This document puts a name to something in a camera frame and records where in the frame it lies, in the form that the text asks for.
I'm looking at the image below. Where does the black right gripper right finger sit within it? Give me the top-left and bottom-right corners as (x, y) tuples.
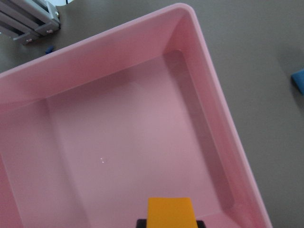
(196, 220), (205, 228)

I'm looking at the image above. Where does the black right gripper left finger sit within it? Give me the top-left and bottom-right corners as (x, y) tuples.
(136, 218), (147, 228)

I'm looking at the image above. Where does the orange toy block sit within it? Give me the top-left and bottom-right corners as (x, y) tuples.
(146, 198), (198, 228)

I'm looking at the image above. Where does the pink plastic box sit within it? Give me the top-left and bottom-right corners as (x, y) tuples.
(0, 3), (272, 228)

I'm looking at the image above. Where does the small blue toy block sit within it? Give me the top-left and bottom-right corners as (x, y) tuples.
(291, 69), (304, 95)

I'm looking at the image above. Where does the aluminium frame post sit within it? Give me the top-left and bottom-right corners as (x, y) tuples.
(0, 0), (61, 45)

